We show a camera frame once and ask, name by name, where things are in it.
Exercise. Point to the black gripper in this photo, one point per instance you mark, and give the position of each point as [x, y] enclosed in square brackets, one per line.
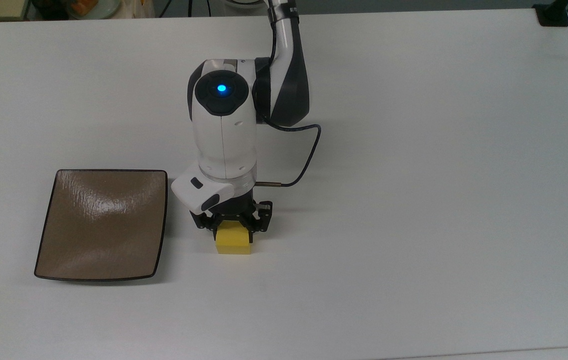
[236, 210]

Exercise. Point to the yellow cube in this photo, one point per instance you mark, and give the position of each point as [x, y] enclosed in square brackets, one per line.
[234, 242]

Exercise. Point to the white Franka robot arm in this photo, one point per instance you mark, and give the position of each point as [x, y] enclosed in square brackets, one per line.
[224, 135]

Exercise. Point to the square brown ceramic plate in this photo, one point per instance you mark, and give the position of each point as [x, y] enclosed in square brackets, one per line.
[104, 225]

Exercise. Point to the white bowl with orange contents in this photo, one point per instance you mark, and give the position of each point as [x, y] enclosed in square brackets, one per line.
[91, 7]

